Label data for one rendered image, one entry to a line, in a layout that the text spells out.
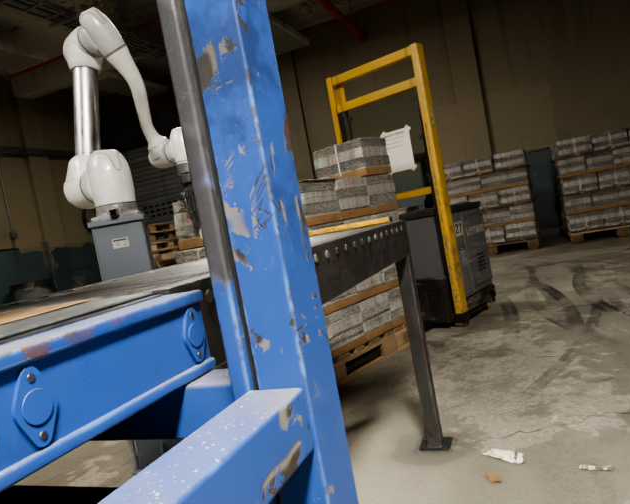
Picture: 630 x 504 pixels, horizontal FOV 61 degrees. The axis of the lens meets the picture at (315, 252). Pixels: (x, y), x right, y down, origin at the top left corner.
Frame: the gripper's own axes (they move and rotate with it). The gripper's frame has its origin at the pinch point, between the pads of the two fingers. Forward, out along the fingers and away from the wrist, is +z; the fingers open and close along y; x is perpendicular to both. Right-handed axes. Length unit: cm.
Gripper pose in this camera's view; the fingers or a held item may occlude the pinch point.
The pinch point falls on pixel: (196, 219)
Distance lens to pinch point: 249.1
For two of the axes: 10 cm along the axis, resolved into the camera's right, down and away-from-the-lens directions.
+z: 1.7, 9.9, 0.4
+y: -7.6, 1.1, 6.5
